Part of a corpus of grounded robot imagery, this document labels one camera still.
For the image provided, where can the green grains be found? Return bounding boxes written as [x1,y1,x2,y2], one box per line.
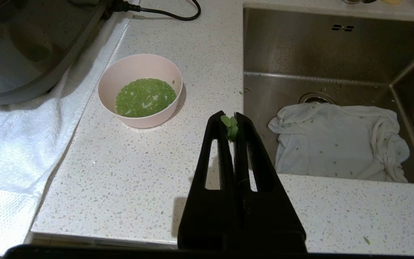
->
[115,78,177,118]

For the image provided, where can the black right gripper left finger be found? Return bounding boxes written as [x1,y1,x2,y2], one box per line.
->
[177,110,237,251]

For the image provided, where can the black rice cooker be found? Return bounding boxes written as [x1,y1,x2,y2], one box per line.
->
[0,0,142,256]

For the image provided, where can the green grain clump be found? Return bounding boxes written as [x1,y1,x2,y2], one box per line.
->
[221,115,239,142]

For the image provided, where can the pink bowl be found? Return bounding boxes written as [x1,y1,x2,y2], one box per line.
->
[98,54,183,129]

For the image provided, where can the round metal sink drain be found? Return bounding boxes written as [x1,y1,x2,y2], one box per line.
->
[299,92,338,106]

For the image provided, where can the black power cable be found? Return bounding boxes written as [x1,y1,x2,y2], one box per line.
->
[113,0,202,21]

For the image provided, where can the white cloth with green specks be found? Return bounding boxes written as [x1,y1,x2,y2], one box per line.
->
[268,104,410,183]

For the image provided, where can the black rice cooker body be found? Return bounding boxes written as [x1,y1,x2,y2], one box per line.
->
[0,0,115,105]

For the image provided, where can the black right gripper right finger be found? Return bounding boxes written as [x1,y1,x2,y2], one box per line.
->
[234,112,307,252]

